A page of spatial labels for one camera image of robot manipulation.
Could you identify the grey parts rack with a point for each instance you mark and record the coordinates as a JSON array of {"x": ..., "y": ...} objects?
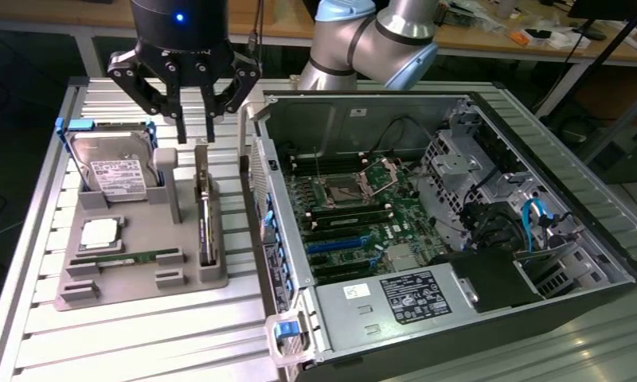
[{"x": 142, "y": 286}]

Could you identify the silver CPU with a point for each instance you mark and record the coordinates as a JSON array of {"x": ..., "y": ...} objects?
[{"x": 99, "y": 235}]

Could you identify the installed black RAM stick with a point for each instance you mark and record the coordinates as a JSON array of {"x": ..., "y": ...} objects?
[{"x": 350, "y": 218}]

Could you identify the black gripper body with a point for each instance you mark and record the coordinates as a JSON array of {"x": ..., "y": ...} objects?
[{"x": 179, "y": 40}]

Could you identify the green motherboard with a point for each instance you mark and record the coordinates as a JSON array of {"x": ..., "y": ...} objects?
[{"x": 402, "y": 223}]

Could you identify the open black PC case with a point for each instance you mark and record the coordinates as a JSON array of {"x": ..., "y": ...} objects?
[{"x": 573, "y": 207}]

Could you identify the orange and white desk clutter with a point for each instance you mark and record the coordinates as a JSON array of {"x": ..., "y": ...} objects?
[{"x": 541, "y": 37}]

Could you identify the green RAM stick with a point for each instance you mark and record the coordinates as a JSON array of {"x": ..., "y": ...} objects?
[{"x": 137, "y": 258}]

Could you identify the silver chipset heat sink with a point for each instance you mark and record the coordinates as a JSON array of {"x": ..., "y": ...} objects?
[{"x": 402, "y": 259}]

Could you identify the wooden desk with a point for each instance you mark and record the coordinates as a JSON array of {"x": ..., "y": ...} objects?
[{"x": 58, "y": 14}]

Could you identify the graphics card with metal bracket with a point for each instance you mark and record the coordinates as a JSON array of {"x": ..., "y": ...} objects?
[{"x": 206, "y": 215}]

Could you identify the blue expansion slot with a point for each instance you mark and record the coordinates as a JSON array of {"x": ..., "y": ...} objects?
[{"x": 340, "y": 245}]

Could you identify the metal disk bay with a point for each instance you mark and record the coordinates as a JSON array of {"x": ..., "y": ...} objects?
[{"x": 557, "y": 266}]

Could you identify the long black expansion slot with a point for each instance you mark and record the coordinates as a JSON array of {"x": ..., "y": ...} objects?
[
  {"x": 342, "y": 263},
  {"x": 345, "y": 274}
]

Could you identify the metal socket cover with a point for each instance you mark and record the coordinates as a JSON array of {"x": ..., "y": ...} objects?
[{"x": 382, "y": 175}]

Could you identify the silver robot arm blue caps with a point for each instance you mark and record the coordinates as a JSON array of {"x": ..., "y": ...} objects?
[{"x": 382, "y": 44}]

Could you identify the thin metal locking lever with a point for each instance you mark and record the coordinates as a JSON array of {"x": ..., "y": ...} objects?
[{"x": 318, "y": 163}]

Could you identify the CPU socket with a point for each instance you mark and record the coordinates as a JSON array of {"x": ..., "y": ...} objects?
[{"x": 345, "y": 193}]

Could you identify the silver hard disk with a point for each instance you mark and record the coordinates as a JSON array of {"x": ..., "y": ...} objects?
[{"x": 110, "y": 159}]

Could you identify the metal drive cage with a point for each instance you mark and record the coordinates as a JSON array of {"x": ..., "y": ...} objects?
[{"x": 456, "y": 167}]

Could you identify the blue disk carrier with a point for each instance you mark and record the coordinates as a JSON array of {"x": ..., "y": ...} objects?
[{"x": 78, "y": 124}]

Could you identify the black RAM slot row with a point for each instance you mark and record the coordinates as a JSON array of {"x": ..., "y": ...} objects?
[
  {"x": 324, "y": 164},
  {"x": 350, "y": 223}
]

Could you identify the black monitor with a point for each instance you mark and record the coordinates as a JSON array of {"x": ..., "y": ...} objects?
[{"x": 610, "y": 8}]

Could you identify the grey power supply unit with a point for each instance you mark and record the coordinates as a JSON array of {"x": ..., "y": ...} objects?
[{"x": 350, "y": 314}]

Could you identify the black slanted pole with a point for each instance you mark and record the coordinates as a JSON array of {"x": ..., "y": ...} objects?
[{"x": 624, "y": 33}]

